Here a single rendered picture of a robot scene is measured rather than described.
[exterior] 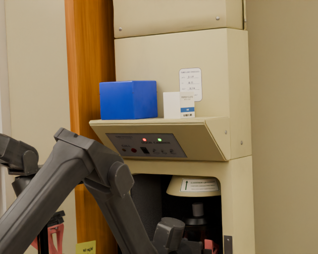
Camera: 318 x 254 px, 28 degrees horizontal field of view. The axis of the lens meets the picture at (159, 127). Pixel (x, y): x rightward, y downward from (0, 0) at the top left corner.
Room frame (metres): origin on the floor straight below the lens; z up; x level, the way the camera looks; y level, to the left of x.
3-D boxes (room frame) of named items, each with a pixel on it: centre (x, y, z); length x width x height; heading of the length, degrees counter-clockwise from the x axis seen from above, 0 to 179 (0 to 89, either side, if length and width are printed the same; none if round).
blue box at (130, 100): (1.52, 0.07, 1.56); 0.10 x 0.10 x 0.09; 57
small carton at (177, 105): (1.44, -0.05, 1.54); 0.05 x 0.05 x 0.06; 47
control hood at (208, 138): (1.47, 0.00, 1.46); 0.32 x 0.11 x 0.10; 57
